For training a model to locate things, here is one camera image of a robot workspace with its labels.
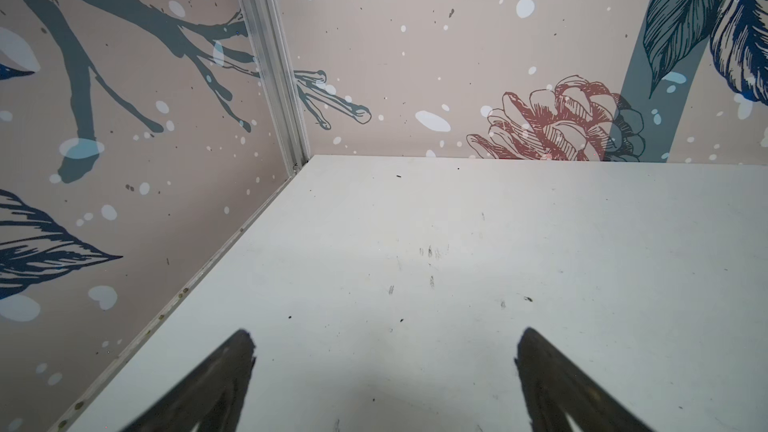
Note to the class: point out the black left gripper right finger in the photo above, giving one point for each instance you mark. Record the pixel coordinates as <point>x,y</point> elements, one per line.
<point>559,396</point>

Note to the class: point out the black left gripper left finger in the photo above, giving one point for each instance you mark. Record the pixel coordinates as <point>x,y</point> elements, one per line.
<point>211,397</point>

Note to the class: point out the aluminium corner frame post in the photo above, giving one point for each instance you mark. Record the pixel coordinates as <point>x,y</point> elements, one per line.
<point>267,39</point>

